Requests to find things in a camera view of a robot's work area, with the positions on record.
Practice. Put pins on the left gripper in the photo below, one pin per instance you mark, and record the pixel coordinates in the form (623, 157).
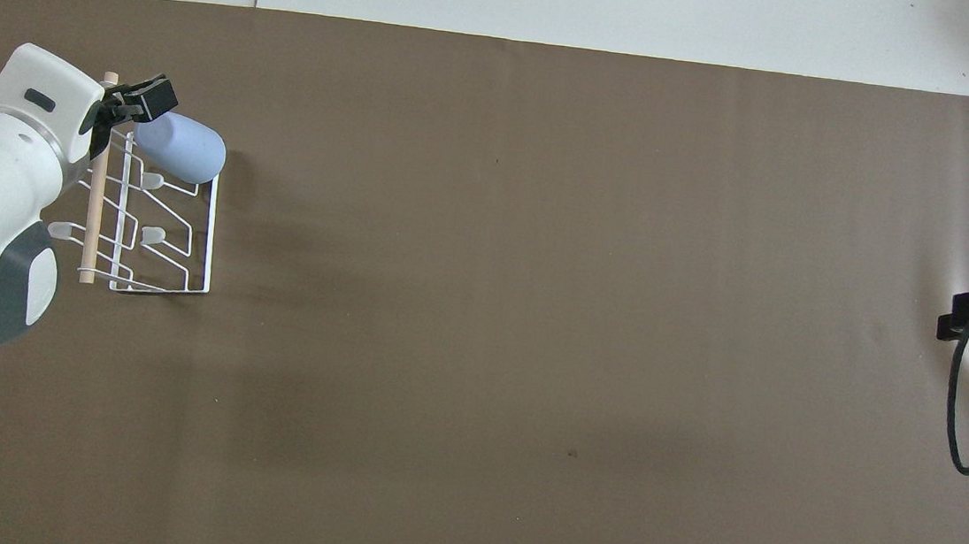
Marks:
(103, 129)

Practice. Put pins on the light blue cup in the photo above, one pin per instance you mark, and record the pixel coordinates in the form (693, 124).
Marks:
(185, 147)

